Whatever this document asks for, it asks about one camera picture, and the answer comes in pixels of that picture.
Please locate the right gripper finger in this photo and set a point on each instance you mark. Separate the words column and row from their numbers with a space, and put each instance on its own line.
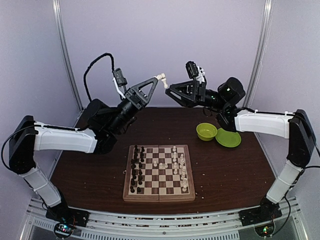
column 181, row 100
column 187, row 86

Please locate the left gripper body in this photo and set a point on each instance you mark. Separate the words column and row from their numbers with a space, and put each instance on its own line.
column 135, row 101

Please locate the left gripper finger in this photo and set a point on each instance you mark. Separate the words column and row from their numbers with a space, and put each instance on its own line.
column 152, row 82
column 140, row 85

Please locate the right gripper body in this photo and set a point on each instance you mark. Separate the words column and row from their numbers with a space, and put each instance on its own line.
column 200, row 98

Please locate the white king chess piece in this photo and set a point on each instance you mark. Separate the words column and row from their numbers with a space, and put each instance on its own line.
column 184, row 178

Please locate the wooden chess board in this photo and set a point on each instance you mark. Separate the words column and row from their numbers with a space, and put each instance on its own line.
column 161, row 185

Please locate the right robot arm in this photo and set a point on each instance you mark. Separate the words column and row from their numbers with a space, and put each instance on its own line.
column 294, row 126

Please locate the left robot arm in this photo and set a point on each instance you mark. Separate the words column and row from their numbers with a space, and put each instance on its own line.
column 98, row 136

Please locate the white chess pieces pile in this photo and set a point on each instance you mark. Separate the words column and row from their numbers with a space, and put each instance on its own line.
column 160, row 165

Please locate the black chess pieces row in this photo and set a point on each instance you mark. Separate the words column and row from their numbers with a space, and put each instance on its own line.
column 137, row 167

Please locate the green plastic bowl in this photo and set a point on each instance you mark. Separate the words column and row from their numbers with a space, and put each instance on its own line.
column 206, row 131

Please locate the green plastic plate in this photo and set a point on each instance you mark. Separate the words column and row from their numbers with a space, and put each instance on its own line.
column 228, row 139

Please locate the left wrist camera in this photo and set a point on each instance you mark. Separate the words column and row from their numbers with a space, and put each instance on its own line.
column 119, row 81

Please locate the right aluminium corner post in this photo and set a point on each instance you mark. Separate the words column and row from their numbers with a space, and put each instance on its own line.
column 261, row 48

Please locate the aluminium corner post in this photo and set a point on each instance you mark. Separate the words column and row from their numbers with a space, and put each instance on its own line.
column 261, row 48
column 65, row 53

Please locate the left aluminium corner post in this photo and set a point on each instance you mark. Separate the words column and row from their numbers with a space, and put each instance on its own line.
column 65, row 53

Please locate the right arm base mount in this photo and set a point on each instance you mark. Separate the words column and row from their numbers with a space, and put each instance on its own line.
column 262, row 216

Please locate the aluminium front rail frame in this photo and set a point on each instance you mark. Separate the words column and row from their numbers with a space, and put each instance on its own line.
column 219, row 225

